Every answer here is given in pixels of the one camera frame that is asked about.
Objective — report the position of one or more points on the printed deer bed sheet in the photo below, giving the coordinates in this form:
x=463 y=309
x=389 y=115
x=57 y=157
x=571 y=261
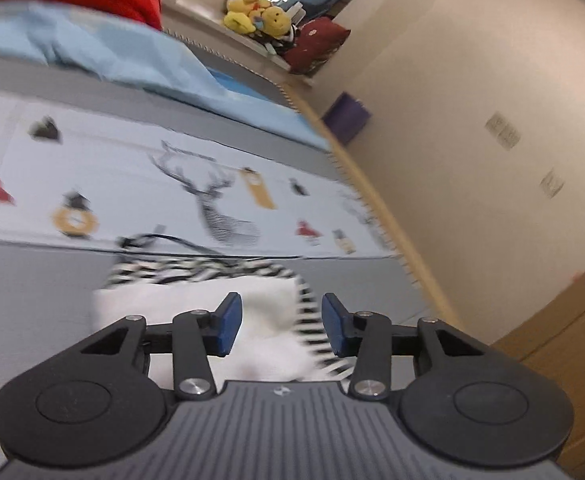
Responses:
x=132 y=180

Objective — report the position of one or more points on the dark red pillow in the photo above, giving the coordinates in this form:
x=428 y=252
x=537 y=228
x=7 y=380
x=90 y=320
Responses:
x=315 y=45

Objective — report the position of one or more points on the wooden door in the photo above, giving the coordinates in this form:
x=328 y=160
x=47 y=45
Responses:
x=567 y=335

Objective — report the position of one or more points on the yellow plush toy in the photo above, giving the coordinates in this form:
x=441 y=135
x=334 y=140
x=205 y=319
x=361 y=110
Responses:
x=242 y=9
x=275 y=20

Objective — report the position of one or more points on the wall switch plate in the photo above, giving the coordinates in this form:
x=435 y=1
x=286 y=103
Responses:
x=503 y=130
x=553 y=183

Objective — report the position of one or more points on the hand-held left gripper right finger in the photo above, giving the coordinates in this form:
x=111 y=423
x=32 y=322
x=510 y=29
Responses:
x=333 y=326

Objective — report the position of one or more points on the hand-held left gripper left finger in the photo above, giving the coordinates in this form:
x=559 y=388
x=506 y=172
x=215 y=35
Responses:
x=229 y=324

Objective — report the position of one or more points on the light blue blanket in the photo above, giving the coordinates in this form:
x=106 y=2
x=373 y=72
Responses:
x=102 y=45

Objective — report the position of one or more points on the purple box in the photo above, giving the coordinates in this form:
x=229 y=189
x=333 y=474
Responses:
x=346 y=117

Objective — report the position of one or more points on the white black-striped small garment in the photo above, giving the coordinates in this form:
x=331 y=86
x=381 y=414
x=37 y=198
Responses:
x=267 y=305

